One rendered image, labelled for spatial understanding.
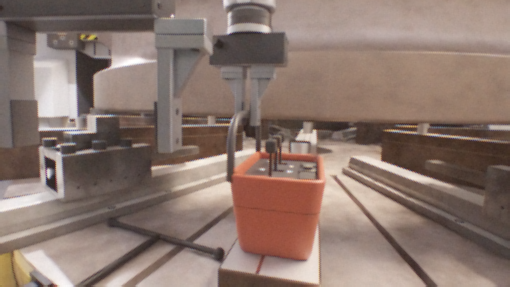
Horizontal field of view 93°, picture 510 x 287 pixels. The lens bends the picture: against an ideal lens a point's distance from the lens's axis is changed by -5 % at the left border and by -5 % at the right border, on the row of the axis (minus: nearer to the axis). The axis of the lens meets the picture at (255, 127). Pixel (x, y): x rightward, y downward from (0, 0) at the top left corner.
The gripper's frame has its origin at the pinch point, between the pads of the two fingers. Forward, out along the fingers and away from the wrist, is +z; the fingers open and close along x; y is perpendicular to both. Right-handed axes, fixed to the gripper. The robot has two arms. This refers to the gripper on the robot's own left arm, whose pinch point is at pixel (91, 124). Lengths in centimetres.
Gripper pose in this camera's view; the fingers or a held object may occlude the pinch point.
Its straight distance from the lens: 25.2
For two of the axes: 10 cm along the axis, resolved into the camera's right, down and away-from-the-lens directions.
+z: -0.2, 10.0, 0.9
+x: -10.0, -0.2, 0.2
